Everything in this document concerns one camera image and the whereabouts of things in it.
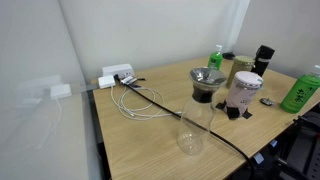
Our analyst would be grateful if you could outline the black thermos bottle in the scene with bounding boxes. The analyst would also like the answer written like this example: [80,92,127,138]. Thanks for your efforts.
[252,45,275,76]

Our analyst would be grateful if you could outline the small green tea bottle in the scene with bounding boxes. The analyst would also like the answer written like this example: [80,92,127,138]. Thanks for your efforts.
[208,45,223,70]

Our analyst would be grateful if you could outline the large green tea bottle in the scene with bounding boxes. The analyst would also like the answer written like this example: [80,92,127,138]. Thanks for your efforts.
[280,65,320,114]

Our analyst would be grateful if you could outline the small silver plug connector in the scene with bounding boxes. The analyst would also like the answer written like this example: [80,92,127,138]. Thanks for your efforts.
[121,76,138,85]

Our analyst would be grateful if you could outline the white power strip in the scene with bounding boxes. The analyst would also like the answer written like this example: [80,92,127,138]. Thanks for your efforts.
[102,64,135,79]

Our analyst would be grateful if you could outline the glass carafe with metal funnel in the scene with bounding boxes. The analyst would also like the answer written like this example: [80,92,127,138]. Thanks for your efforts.
[177,67,226,155]

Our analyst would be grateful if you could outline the white power adapter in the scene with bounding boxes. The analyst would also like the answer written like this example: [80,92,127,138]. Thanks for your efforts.
[98,75,115,89]

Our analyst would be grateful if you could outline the olive glass jar with lid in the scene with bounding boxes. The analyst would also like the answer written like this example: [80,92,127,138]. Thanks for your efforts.
[226,56,255,88]

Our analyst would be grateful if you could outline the small shiny metal object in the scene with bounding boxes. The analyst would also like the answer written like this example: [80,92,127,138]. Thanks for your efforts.
[260,98,274,106]

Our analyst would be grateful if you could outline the white coiled cable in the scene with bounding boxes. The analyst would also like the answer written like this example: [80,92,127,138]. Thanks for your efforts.
[110,84,183,121]

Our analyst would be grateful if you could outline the black cable across table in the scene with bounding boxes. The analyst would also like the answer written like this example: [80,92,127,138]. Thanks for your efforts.
[113,74,256,180]

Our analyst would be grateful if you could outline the black round object by wall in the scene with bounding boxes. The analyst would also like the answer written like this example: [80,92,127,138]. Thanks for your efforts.
[222,52,235,60]

